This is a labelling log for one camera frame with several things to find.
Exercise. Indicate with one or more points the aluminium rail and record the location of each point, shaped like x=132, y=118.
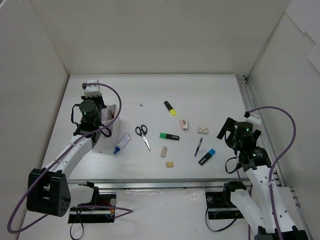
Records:
x=152, y=184
x=250, y=103

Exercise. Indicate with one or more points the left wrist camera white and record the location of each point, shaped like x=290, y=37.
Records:
x=91, y=88

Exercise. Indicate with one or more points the black handled scissors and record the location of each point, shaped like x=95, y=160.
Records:
x=142, y=131

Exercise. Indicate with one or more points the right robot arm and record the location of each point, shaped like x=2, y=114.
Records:
x=268, y=217

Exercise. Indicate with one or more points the green black highlighter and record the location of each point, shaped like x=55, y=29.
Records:
x=169, y=136

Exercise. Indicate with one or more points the purple pen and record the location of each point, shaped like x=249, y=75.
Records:
x=198, y=147

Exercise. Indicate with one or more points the aluminium rail front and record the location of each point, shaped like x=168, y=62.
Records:
x=152, y=184

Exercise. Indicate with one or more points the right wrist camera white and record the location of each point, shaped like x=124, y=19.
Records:
x=252, y=118

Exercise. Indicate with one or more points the white eraser in sleeve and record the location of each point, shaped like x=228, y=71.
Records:
x=163, y=152

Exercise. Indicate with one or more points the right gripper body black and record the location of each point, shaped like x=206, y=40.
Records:
x=230, y=127

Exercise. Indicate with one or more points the pink mini stapler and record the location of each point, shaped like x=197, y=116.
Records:
x=184, y=124

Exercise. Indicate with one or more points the clear compartment organizer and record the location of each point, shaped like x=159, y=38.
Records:
x=109, y=137

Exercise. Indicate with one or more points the blue cap glue bottle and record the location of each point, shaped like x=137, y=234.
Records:
x=122, y=143

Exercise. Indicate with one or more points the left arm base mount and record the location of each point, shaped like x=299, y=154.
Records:
x=95, y=215

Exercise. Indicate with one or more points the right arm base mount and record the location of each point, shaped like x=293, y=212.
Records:
x=219, y=205

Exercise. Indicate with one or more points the blue black highlighter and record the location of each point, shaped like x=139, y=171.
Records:
x=207, y=157

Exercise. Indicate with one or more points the tan eraser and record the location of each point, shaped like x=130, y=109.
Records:
x=169, y=164

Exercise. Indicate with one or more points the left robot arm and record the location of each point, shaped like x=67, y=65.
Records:
x=48, y=190

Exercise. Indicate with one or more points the white staple box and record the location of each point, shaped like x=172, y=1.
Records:
x=203, y=130

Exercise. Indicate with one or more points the aluminium rail right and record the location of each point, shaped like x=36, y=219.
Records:
x=250, y=103

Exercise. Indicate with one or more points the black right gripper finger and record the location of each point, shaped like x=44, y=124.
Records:
x=228, y=126
x=255, y=135

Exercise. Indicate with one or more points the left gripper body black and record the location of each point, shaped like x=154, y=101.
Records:
x=100, y=100

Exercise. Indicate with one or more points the yellow black highlighter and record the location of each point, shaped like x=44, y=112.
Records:
x=170, y=108

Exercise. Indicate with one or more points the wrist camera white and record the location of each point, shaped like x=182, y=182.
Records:
x=252, y=118
x=91, y=88

